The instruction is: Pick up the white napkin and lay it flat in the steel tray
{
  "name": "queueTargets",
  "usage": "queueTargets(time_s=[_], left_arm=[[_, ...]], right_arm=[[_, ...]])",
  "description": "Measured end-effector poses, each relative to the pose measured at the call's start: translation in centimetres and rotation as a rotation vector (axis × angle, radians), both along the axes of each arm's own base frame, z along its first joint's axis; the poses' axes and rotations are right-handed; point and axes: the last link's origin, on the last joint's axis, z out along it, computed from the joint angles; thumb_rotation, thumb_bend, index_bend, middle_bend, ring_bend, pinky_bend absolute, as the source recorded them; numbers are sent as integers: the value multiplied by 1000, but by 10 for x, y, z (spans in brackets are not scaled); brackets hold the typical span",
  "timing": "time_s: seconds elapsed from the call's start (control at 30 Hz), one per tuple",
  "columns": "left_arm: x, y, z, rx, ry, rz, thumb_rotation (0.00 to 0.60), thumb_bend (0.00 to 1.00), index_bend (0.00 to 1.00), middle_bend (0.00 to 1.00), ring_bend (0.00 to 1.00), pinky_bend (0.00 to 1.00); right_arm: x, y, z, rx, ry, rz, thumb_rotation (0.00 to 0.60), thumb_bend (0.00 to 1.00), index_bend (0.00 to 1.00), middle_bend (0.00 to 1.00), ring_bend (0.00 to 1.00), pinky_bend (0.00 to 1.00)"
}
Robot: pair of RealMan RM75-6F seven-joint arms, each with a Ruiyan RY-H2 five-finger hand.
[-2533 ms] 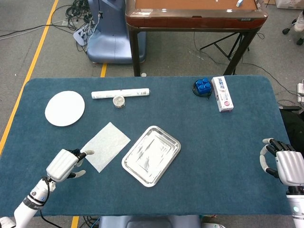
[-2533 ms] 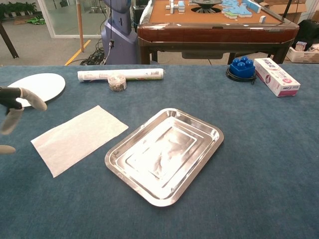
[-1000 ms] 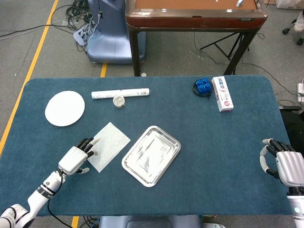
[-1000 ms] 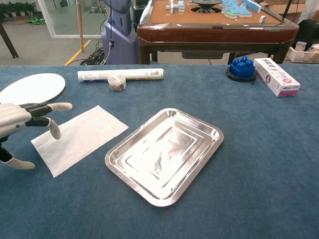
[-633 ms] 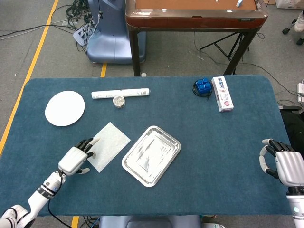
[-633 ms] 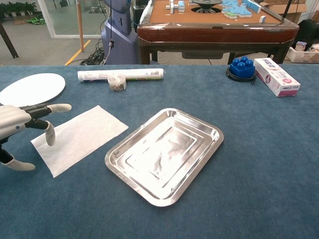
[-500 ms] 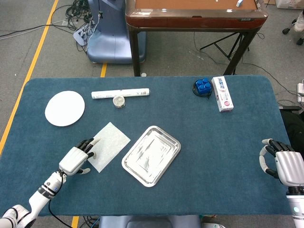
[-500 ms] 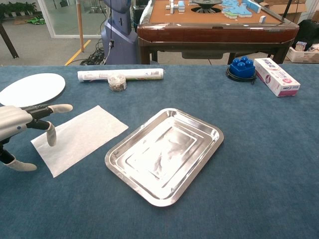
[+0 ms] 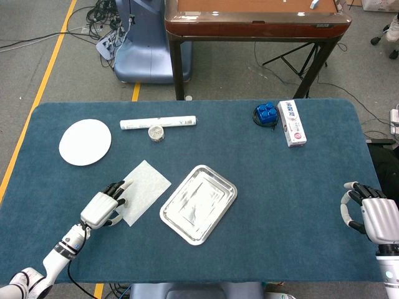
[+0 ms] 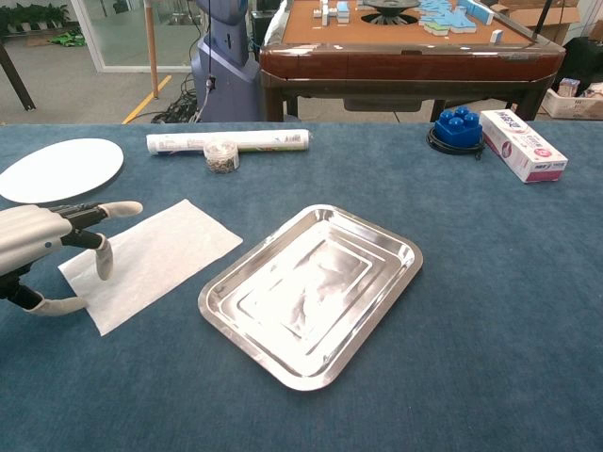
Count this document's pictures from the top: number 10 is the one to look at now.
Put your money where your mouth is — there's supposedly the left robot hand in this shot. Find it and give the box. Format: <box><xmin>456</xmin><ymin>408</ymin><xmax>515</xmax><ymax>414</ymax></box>
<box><xmin>0</xmin><ymin>201</ymin><xmax>144</xmax><ymax>317</ymax></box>

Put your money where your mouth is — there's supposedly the translucent white sheet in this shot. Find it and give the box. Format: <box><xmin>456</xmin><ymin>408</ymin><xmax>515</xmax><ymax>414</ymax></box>
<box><xmin>57</xmin><ymin>198</ymin><xmax>244</xmax><ymax>337</ymax></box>

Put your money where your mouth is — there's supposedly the stainless steel tray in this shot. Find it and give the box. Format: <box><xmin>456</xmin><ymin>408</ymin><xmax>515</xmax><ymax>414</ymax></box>
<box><xmin>197</xmin><ymin>203</ymin><xmax>424</xmax><ymax>393</ymax></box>

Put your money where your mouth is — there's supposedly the white round plate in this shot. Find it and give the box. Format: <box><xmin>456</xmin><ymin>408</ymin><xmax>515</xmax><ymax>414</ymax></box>
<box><xmin>0</xmin><ymin>137</ymin><xmax>125</xmax><ymax>205</ymax></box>

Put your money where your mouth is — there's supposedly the black table leg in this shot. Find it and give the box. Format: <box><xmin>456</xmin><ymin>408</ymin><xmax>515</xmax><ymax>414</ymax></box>
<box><xmin>0</xmin><ymin>40</ymin><xmax>37</xmax><ymax>112</ymax></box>

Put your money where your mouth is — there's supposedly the green item on floor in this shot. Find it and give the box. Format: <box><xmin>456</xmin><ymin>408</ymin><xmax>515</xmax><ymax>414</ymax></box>
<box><xmin>49</xmin><ymin>28</ymin><xmax>88</xmax><ymax>48</ymax></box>

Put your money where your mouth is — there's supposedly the small clear jar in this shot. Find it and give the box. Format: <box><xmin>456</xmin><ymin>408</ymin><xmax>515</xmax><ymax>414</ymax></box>
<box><xmin>203</xmin><ymin>139</ymin><xmax>240</xmax><ymax>174</ymax></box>

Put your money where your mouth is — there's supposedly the row of potted plants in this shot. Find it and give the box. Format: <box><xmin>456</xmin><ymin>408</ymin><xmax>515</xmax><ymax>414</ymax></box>
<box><xmin>0</xmin><ymin>3</ymin><xmax>71</xmax><ymax>34</ymax></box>

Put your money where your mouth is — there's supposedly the wooden pole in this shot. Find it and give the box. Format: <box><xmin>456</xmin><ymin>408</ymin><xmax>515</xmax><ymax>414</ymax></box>
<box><xmin>143</xmin><ymin>0</ymin><xmax>160</xmax><ymax>100</ymax></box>

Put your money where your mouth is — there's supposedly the blue grey machine base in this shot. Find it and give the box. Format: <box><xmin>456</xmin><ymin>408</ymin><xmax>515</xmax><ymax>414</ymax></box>
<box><xmin>190</xmin><ymin>0</ymin><xmax>261</xmax><ymax>123</ymax></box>

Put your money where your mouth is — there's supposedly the white rolled film tube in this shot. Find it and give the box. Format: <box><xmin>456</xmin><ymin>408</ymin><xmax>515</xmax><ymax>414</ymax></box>
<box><xmin>145</xmin><ymin>128</ymin><xmax>310</xmax><ymax>158</ymax></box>

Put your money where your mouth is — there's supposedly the stacked mahjong tile cluster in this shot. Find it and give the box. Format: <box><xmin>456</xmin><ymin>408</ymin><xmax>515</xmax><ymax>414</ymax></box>
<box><xmin>314</xmin><ymin>0</ymin><xmax>352</xmax><ymax>24</ymax></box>

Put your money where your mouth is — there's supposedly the brown mahjong table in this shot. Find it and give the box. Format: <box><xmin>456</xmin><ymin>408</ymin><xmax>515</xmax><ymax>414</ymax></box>
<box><xmin>258</xmin><ymin>0</ymin><xmax>566</xmax><ymax>123</ymax></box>

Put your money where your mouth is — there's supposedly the black mahjong table centre dome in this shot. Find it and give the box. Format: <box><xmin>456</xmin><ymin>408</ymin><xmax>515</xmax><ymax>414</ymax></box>
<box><xmin>362</xmin><ymin>0</ymin><xmax>422</xmax><ymax>24</ymax></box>

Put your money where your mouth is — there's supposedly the blue building block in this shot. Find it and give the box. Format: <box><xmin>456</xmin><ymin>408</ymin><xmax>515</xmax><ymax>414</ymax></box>
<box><xmin>433</xmin><ymin>105</ymin><xmax>483</xmax><ymax>148</ymax></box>

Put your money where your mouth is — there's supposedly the white pink toothpaste box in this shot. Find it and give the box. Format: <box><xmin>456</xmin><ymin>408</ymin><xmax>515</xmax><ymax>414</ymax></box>
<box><xmin>479</xmin><ymin>109</ymin><xmax>569</xmax><ymax>185</ymax></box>

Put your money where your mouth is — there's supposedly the white plastic crate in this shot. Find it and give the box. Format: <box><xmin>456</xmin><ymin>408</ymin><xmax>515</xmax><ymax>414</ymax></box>
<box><xmin>541</xmin><ymin>87</ymin><xmax>603</xmax><ymax>121</ymax></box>

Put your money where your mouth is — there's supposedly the black tripod stand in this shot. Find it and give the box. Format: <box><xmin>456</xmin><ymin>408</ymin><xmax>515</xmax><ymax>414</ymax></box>
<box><xmin>531</xmin><ymin>0</ymin><xmax>553</xmax><ymax>41</ymax></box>

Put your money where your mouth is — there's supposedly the cardboard box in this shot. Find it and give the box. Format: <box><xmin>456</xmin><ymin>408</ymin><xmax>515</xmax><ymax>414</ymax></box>
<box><xmin>489</xmin><ymin>0</ymin><xmax>583</xmax><ymax>41</ymax></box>

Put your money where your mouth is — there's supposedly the black bag behind table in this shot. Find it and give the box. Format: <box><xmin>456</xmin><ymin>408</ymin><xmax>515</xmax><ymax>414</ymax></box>
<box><xmin>562</xmin><ymin>36</ymin><xmax>603</xmax><ymax>95</ymax></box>

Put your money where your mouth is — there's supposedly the tangled floor cable bundle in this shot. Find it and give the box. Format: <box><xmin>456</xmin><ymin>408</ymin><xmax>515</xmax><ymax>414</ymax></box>
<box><xmin>151</xmin><ymin>73</ymin><xmax>202</xmax><ymax>124</ymax></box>

